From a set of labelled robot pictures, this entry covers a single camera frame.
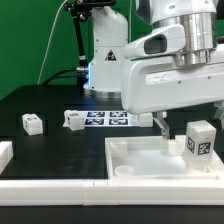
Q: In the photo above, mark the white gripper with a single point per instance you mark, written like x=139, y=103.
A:
x=156, y=84

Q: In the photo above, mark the white square tabletop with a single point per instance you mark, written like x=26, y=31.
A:
x=152, y=157

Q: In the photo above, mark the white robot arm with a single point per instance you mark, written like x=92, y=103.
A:
x=179, y=64

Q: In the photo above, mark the fiducial marker sheet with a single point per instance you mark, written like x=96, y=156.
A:
x=108, y=118

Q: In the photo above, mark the white U-shaped fence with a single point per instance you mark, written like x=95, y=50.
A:
x=111, y=192

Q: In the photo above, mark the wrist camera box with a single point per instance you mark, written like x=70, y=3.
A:
x=162, y=41

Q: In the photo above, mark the black camera stand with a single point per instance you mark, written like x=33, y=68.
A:
x=80, y=11

